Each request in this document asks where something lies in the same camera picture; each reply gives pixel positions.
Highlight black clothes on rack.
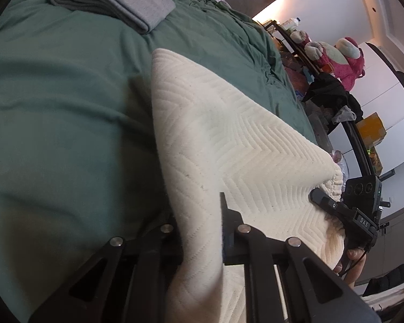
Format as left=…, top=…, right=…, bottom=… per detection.
left=302, top=72, right=363, bottom=122

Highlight black metal shelf rack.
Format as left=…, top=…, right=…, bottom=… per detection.
left=263, top=20, right=376, bottom=177

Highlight plastic bottle on shelf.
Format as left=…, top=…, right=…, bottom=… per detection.
left=281, top=17, right=301, bottom=31

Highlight green duvet cover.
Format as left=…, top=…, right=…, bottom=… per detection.
left=0, top=0, right=315, bottom=322

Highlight white plastic bag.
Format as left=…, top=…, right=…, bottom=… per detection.
left=330, top=149, right=350, bottom=180

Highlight pink plush bear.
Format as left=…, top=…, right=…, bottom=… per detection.
left=290, top=31, right=365, bottom=91

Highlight yellow cardboard box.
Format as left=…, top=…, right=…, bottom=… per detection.
left=356, top=112, right=387, bottom=149

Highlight right hand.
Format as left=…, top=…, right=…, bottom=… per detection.
left=343, top=249, right=367, bottom=289

